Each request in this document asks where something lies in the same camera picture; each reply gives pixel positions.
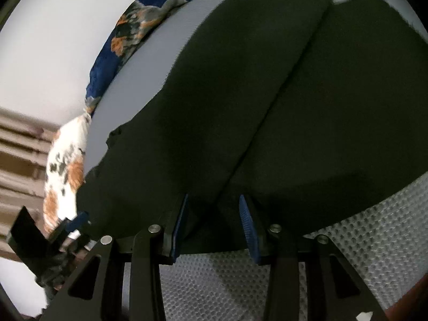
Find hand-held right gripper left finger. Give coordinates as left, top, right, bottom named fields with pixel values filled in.
left=40, top=193, right=190, bottom=321

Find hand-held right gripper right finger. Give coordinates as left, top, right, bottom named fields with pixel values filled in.
left=239, top=194, right=390, bottom=321

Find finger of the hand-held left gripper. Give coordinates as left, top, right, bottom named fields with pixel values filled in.
left=49, top=211, right=91, bottom=243

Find black pants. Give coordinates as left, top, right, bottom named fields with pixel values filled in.
left=76, top=0, right=428, bottom=255

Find white orange printed pillow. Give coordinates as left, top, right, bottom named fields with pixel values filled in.
left=43, top=112, right=92, bottom=238

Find brown slatted furniture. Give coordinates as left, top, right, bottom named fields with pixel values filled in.
left=0, top=107, right=62, bottom=265

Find grey mesh mattress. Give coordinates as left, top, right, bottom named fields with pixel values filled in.
left=82, top=0, right=428, bottom=321

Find blue printed blanket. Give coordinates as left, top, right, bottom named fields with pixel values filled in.
left=83, top=0, right=189, bottom=114

